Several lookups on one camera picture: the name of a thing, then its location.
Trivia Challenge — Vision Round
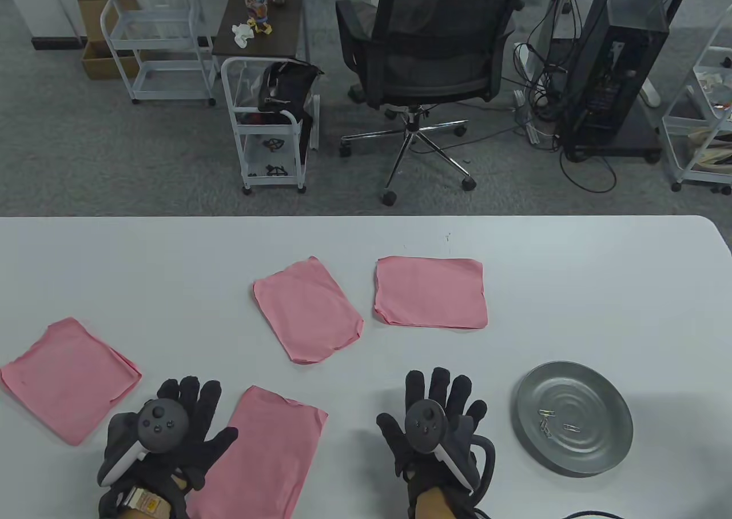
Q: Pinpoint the person's left hand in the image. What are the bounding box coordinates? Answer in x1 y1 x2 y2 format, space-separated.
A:
112 376 238 504

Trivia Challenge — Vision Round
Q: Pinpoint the person's right hand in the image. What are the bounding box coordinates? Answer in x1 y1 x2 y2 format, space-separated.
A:
376 368 488 511

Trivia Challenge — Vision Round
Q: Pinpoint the grey and white hand controller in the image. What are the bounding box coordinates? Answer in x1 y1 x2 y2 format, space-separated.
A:
404 401 482 496
97 399 190 488

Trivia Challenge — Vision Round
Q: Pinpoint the pink cloth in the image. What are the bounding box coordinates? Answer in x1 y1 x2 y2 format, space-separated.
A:
188 385 329 519
373 256 489 330
253 256 364 365
0 317 143 447

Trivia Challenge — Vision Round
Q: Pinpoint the round grey metal plate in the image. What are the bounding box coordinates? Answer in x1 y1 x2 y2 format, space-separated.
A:
511 361 634 477

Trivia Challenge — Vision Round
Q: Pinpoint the person's right forearm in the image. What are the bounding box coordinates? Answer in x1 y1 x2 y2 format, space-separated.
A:
413 486 461 519

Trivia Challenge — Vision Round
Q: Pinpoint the white rolling cart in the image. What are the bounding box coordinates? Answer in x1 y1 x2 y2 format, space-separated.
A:
662 5 732 195
220 56 321 195
100 0 218 107

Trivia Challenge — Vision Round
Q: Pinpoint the white power strip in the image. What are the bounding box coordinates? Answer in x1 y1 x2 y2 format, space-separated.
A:
512 87 545 146

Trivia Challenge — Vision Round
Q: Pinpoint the black bag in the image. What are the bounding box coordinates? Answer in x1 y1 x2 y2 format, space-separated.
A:
257 60 325 151

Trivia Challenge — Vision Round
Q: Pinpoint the black rolling platform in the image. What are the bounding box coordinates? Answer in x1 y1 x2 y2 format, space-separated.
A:
562 105 665 163

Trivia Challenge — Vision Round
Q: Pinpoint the black mesh office chair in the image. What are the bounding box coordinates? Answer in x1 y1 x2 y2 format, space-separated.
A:
335 0 535 207

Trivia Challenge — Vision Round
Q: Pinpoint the dark brown side table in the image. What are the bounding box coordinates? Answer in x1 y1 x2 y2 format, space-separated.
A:
211 0 310 63

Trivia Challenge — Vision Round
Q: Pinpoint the beige cloth bag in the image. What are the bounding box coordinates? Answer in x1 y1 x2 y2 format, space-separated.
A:
688 129 732 172

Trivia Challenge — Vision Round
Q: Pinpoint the brown cardboard box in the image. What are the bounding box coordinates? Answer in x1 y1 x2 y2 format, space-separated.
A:
71 0 144 81

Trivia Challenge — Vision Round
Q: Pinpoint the black computer tower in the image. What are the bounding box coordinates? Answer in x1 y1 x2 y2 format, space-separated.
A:
558 0 670 155

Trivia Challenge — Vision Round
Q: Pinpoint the mixed small items pile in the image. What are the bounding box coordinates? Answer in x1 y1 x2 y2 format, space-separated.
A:
693 67 732 114

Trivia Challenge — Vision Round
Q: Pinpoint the tan wrist strap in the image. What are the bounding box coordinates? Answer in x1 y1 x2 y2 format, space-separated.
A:
128 487 173 515

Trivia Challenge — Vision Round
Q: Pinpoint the black glove cable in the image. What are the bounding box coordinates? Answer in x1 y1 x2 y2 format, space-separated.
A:
460 434 625 519

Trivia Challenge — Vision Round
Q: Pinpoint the tangle of black cables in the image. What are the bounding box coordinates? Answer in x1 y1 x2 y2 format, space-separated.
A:
511 0 619 194

